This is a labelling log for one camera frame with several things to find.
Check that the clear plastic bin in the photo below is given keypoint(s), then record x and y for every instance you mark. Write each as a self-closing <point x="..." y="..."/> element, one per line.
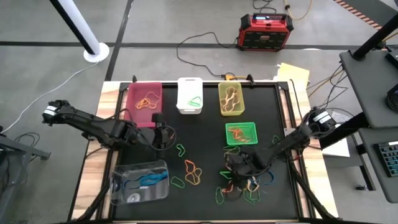
<point x="155" y="196"/>

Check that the grey desk frame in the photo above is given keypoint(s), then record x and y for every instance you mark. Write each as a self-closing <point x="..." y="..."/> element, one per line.
<point x="21" y="150"/>

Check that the yellow rubber band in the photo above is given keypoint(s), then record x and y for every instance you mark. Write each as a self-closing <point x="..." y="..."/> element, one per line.
<point x="199" y="180"/>

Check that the wide blue rubber band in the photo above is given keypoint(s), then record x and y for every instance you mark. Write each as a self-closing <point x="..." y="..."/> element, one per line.
<point x="152" y="179"/>

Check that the thin green rubber band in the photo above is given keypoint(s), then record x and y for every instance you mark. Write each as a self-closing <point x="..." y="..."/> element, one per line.
<point x="233" y="147"/>

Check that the dark blue rubber band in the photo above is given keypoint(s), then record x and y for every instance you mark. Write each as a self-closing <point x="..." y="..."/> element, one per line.
<point x="125" y="184"/>

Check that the red black power station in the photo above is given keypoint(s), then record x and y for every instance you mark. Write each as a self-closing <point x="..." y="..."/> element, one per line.
<point x="264" y="34"/>

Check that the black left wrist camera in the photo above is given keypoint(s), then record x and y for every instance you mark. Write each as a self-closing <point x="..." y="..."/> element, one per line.
<point x="157" y="117"/>

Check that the yellow paper folder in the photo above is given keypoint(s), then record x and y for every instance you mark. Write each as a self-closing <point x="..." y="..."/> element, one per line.
<point x="295" y="76"/>

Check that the black clamp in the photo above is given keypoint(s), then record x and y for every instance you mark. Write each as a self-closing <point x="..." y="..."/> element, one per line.
<point x="250" y="78"/>
<point x="134" y="78"/>

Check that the white black pole with base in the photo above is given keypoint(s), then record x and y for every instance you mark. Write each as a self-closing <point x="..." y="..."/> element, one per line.
<point x="96" y="53"/>

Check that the tan rubber band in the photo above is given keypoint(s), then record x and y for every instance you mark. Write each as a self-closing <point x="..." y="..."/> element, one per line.
<point x="255" y="186"/>
<point x="231" y="88"/>
<point x="221" y="107"/>
<point x="239" y="99"/>

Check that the yellow plastic basket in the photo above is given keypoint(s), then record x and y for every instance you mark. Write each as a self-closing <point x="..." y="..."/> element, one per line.
<point x="221" y="85"/>

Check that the white plastic basket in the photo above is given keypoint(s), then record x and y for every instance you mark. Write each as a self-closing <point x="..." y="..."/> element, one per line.
<point x="186" y="90"/>

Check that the pink plastic basket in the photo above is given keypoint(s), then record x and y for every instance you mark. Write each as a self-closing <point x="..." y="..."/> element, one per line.
<point x="146" y="118"/>

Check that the green lattice basket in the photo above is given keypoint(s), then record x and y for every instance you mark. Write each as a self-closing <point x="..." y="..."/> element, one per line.
<point x="228" y="126"/>

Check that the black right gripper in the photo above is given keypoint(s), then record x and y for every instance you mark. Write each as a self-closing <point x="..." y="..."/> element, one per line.
<point x="241" y="165"/>

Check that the grey side table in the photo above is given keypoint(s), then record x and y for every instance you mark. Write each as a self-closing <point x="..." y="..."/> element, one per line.
<point x="370" y="93"/>

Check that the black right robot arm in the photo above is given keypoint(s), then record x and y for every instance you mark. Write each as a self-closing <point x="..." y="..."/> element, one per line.
<point x="289" y="143"/>

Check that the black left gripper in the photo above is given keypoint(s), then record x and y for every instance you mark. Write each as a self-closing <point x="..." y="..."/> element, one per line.
<point x="160" y="135"/>

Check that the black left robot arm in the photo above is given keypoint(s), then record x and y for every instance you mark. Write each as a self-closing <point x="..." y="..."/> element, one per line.
<point x="87" y="123"/>

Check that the black stand post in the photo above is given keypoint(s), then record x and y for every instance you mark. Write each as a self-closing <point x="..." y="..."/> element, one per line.
<point x="374" y="39"/>

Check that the black keyboard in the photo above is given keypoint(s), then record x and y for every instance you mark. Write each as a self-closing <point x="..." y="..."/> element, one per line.
<point x="390" y="158"/>

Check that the white paper sheet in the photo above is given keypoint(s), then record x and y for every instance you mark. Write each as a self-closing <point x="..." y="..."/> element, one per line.
<point x="340" y="151"/>

